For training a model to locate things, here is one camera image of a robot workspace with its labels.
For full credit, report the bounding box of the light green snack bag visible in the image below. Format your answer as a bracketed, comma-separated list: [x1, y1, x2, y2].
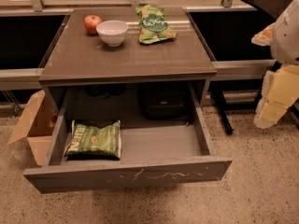
[135, 5, 177, 45]

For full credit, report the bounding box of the black device inside cabinet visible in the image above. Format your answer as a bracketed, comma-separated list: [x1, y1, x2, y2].
[138, 82, 191, 120]

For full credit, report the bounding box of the white ceramic bowl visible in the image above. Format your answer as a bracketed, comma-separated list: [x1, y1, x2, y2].
[96, 21, 128, 47]

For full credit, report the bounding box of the green jalapeno chip bag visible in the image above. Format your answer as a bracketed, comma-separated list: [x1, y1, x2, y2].
[64, 120, 122, 160]

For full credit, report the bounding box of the grey cabinet with counter top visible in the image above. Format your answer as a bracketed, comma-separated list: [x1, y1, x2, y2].
[39, 7, 216, 123]

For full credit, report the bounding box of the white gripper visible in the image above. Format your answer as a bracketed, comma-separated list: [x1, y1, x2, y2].
[251, 0, 299, 129]

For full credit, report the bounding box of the grey open drawer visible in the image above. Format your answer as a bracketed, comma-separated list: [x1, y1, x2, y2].
[23, 83, 232, 193]

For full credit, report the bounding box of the black table with legs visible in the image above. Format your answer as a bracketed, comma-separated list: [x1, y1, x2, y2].
[208, 0, 299, 136]

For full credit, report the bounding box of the brown cardboard box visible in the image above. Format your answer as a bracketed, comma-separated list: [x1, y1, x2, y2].
[8, 91, 57, 166]

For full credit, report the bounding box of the red apple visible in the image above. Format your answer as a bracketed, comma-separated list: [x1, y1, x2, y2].
[84, 15, 102, 34]

